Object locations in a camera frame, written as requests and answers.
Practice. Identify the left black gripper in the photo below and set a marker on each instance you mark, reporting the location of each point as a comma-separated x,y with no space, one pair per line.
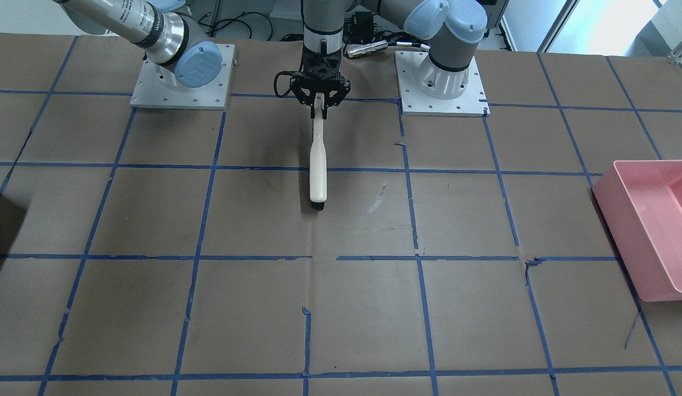
302,91

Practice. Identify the beige hand brush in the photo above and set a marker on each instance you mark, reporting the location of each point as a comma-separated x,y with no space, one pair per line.
317,158

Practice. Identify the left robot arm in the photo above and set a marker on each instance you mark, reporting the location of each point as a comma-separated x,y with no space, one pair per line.
449,31

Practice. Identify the pink plastic bin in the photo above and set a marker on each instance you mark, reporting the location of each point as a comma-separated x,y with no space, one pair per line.
641,201

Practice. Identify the silver cylindrical connector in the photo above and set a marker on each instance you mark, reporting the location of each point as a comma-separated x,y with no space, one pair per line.
367,49

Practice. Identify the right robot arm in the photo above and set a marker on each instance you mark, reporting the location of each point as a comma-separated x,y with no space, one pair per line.
165,30

